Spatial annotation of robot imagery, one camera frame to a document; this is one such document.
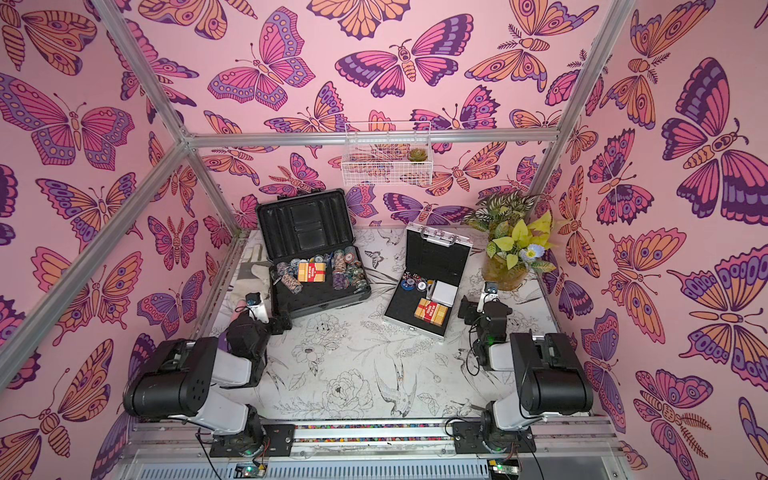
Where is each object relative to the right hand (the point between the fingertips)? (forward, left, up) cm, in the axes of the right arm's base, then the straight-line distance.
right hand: (483, 297), depth 93 cm
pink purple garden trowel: (-13, +80, -6) cm, 82 cm away
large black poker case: (+27, +59, +3) cm, 65 cm away
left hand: (-3, +65, +1) cm, 65 cm away
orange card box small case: (-4, +17, -2) cm, 17 cm away
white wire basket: (+40, +35, +25) cm, 59 cm away
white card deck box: (+3, +11, -3) cm, 12 cm away
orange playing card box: (+9, +56, 0) cm, 57 cm away
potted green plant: (+10, -8, +16) cm, 21 cm away
